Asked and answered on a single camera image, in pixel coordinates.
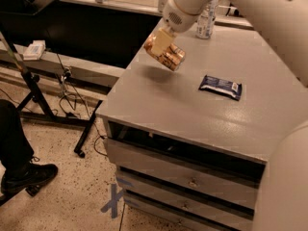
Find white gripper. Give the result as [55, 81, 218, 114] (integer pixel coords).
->
[151, 0, 212, 56]

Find orange soda can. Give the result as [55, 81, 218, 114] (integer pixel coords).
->
[143, 34, 186, 71]

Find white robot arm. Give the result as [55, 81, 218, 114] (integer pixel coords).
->
[152, 0, 308, 231]

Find clear plastic water bottle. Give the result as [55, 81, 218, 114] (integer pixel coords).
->
[196, 0, 218, 39]

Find blue snack bar wrapper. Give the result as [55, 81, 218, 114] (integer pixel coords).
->
[198, 75, 243, 101]

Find grey drawer cabinet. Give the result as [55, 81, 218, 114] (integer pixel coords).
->
[98, 26, 308, 231]

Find white tissue pack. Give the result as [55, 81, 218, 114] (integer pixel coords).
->
[23, 40, 45, 61]

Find blue tape cross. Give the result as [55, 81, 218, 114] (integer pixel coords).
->
[100, 177, 133, 218]

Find black trouser leg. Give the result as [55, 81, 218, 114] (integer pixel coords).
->
[0, 99, 34, 177]

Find black shoe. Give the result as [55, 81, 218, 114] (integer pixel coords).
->
[1, 163, 58, 194]

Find black floor cables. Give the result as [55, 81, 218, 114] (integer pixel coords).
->
[55, 53, 109, 157]

